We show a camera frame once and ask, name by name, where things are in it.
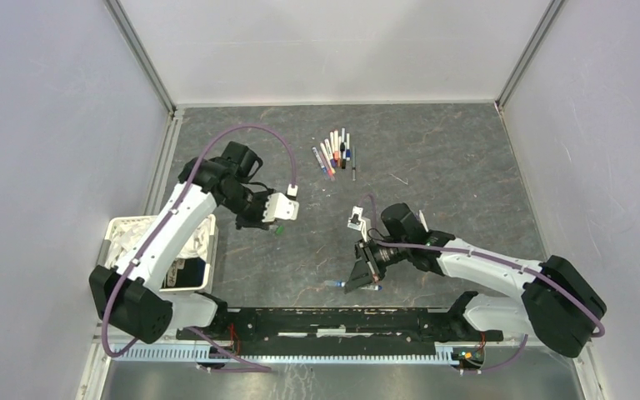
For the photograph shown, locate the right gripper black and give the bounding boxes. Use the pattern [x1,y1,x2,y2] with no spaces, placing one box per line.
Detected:
[344,237,409,293]

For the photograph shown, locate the houndstooth patterned pen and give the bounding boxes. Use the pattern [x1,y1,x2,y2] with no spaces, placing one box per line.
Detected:
[348,146,357,182]

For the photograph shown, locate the blue transparent pen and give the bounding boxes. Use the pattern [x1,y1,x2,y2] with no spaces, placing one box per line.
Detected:
[361,284,383,292]

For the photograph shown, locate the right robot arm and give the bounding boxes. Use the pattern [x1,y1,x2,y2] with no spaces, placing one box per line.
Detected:
[343,203,607,358]

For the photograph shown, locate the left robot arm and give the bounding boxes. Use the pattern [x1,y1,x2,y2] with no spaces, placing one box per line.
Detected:
[89,142,270,343]

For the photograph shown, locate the black capped pen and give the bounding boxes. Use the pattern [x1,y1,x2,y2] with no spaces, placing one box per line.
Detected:
[339,127,348,169]

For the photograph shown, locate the white plastic basket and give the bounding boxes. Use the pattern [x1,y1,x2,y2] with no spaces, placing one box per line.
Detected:
[97,214,218,292]

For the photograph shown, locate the white cloth in basket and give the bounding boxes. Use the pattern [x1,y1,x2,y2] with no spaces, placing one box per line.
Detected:
[103,215,216,268]

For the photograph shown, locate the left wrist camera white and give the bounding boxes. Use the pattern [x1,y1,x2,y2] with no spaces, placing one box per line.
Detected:
[262,184,300,223]

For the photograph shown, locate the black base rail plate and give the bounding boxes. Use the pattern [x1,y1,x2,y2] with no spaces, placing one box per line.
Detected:
[201,307,504,356]

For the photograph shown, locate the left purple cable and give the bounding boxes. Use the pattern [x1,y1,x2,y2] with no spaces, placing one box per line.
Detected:
[100,123,299,373]

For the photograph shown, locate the purple cable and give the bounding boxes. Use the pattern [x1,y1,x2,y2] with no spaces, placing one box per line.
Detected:
[100,123,299,373]
[359,194,607,375]

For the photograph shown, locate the white slotted cable duct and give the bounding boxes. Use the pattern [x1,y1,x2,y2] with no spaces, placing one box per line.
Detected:
[117,342,481,367]

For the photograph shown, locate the aluminium frame rail left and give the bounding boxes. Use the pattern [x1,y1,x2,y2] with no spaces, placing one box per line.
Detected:
[103,0,178,114]

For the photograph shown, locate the aluminium frame rail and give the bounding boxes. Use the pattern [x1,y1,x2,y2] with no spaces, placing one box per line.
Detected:
[494,0,567,113]
[103,0,178,114]

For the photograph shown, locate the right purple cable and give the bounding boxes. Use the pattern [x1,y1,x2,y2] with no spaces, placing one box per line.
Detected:
[359,194,607,375]

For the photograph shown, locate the aluminium frame rail right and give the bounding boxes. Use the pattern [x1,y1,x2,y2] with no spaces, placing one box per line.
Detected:
[494,0,567,113]

